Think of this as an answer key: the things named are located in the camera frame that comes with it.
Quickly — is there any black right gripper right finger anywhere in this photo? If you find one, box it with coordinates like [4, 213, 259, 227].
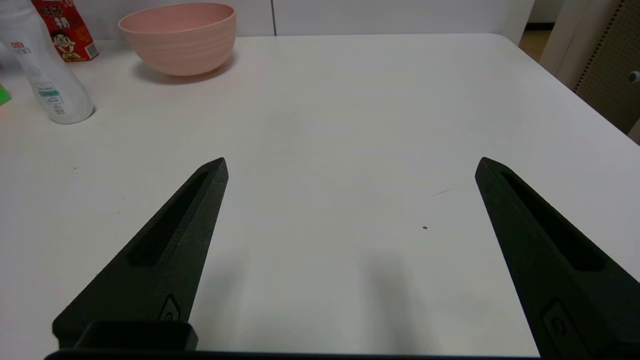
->
[474, 156, 640, 360]

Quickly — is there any red cartoon milk carton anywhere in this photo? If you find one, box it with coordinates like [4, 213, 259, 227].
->
[31, 0, 99, 63]

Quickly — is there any brown perforated panel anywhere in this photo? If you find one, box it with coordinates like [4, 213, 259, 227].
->
[575, 0, 640, 135]

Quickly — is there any white bottle clear cap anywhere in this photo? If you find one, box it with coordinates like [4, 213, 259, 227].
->
[0, 0, 95, 125]

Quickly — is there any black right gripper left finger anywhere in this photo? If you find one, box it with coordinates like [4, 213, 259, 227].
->
[52, 157, 230, 347]

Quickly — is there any pink bowl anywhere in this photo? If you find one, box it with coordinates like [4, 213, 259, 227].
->
[118, 2, 237, 77]

